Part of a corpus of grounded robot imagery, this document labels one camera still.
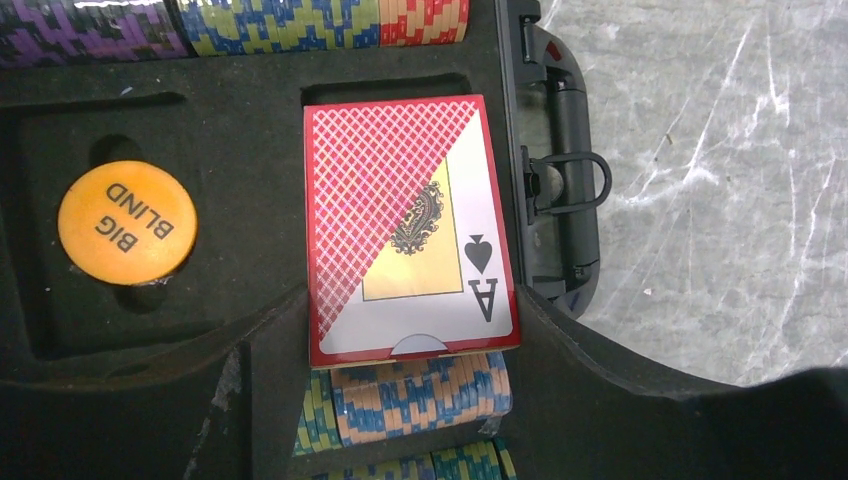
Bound blue green purple chip row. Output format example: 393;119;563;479
293;352;513;456

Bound purple green orange chip row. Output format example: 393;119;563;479
1;0;471;69

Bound black poker chip case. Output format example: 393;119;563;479
0;0;614;480

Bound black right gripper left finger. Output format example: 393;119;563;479
1;288;310;479

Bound orange big blind button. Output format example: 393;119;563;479
57;160;198;286

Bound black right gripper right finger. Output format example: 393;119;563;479
506;287;847;479

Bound red playing card deck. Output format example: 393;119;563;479
304;94;521;369

